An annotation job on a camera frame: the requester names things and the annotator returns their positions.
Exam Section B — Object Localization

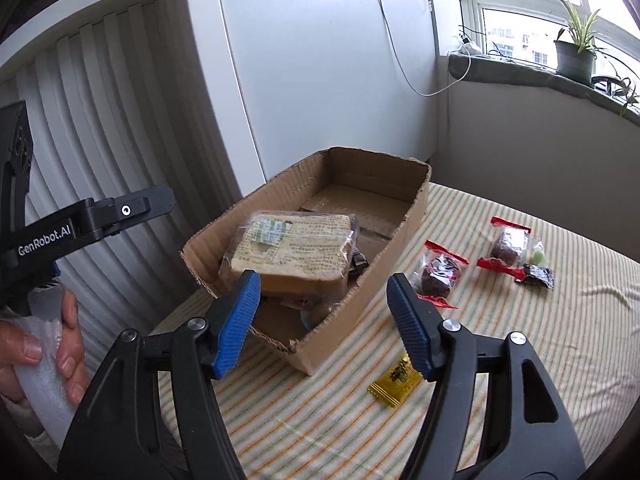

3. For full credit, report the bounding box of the black white chocolate bar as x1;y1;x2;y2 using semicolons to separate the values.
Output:
347;247;370;276

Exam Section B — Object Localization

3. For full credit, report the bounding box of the red-wrapped brown cake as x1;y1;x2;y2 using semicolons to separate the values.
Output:
476;216;533;281
417;240;470;309

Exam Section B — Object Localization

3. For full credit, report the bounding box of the potted spider plant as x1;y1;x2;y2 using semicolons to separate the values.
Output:
552;0;608;86

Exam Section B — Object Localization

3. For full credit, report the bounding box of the small black snack packet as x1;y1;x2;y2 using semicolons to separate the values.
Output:
515;265;556;289

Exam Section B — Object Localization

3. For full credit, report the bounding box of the person's left hand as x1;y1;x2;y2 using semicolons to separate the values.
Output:
0;290;91;407

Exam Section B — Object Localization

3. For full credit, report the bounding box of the brown cardboard box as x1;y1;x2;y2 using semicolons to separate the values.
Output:
181;146;432;376

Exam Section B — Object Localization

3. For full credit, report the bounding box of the white slatted panel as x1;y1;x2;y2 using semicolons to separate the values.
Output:
0;0;266;341

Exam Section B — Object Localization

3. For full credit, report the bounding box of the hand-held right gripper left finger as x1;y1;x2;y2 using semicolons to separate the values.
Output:
56;270;262;480

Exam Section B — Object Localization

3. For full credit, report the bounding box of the clear bag of sliced bread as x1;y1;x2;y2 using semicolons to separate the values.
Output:
218;210;361;297

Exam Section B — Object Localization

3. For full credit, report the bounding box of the gold snack packet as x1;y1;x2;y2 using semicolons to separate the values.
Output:
368;355;423;409

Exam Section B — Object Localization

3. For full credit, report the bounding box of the small spider plant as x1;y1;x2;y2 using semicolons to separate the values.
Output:
612;75;640;118

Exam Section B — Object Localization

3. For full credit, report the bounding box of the white cable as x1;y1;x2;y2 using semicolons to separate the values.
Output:
376;0;473;97

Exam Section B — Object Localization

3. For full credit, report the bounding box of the white cabinet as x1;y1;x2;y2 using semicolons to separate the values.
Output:
185;0;451;206

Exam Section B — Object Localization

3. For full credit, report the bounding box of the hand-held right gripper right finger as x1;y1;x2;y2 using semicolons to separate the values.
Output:
386;272;587;480

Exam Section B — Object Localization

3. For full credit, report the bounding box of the striped tablecloth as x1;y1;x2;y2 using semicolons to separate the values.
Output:
150;182;640;480

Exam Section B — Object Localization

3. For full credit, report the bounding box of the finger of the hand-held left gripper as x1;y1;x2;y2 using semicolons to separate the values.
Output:
82;185;176;238

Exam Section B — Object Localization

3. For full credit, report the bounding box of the black round object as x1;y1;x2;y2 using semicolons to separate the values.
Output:
590;75;621;96

